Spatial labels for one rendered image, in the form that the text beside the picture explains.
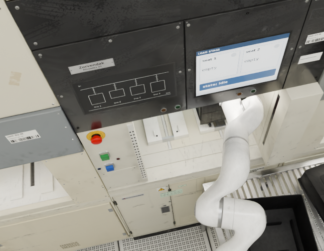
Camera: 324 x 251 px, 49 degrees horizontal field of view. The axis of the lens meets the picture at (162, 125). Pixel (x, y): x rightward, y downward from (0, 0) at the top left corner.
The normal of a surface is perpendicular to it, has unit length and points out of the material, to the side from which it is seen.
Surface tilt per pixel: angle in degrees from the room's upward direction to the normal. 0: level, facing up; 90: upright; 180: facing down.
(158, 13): 90
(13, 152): 90
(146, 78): 90
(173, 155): 0
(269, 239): 0
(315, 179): 0
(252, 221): 25
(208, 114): 90
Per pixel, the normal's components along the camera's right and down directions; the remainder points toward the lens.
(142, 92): 0.20, 0.82
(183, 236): -0.07, -0.54
